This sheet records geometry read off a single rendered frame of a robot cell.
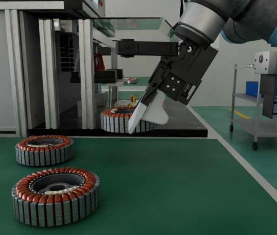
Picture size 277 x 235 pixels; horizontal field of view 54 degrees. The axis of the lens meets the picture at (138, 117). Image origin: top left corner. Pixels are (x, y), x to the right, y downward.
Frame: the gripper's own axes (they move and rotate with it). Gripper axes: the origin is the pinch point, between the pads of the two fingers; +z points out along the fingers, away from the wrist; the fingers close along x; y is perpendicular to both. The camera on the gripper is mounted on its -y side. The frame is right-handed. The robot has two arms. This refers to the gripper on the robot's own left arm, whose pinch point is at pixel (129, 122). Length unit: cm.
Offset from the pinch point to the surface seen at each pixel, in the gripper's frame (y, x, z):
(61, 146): -9.1, -2.5, 10.3
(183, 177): 12.4, -7.9, 1.8
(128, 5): -112, 570, -93
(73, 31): -25.8, 26.7, -8.7
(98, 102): -13, 59, 13
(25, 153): -14.0, -5.0, 13.8
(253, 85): 120, 296, -53
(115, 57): -19, 80, -6
